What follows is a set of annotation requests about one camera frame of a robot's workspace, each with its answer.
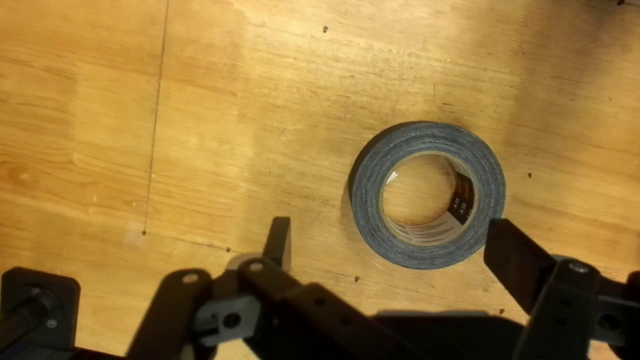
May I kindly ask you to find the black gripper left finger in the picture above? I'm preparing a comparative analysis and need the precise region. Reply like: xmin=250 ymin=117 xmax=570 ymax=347
xmin=127 ymin=216 xmax=428 ymax=360

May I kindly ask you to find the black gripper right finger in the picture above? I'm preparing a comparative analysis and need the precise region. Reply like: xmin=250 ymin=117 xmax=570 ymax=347
xmin=483 ymin=219 xmax=640 ymax=360

